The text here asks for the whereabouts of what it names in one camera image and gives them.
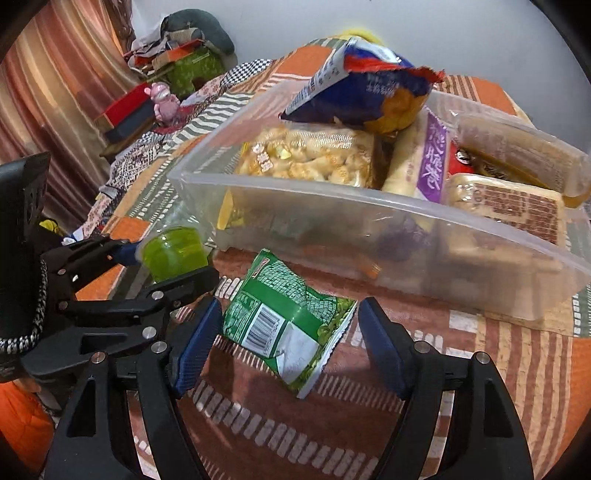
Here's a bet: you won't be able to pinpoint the green jelly cup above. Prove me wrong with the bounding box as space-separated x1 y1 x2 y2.
136 226 208 283

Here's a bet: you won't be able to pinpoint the red sausage snack packet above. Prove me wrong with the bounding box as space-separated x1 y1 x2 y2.
448 141 475 177

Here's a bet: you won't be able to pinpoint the pink plush toy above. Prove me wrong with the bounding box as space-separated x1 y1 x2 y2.
144 82 180 125

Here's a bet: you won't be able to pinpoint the clear bag puffed snacks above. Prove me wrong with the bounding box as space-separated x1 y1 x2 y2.
235 123 384 188

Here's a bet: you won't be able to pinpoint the purple coconut roll pack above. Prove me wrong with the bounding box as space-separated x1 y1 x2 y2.
382 108 451 203

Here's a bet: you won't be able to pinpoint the blue white snack bag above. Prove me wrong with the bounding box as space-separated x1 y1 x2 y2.
280 36 445 135

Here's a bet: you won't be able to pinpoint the dark grey pillow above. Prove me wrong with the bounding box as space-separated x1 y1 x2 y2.
160 9 235 56

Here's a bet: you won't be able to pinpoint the yellow chips bag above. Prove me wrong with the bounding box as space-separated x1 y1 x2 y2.
216 189 245 230

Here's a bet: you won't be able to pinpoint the striped orange curtain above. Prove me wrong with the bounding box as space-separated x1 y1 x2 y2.
1 1 137 230

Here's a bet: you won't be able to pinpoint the green pea snack bag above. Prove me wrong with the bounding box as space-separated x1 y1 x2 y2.
222 249 358 399

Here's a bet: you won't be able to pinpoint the brown biscuit roll pack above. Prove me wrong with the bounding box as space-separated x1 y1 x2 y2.
455 113 590 208

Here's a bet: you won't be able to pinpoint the clear plastic storage bin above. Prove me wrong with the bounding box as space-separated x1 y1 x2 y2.
168 80 590 320

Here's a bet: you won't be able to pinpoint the yellow pillow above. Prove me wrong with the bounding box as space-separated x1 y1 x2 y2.
338 28 384 45

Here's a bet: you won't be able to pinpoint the brown wafer snack pack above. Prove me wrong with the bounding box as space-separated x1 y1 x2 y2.
442 174 566 248

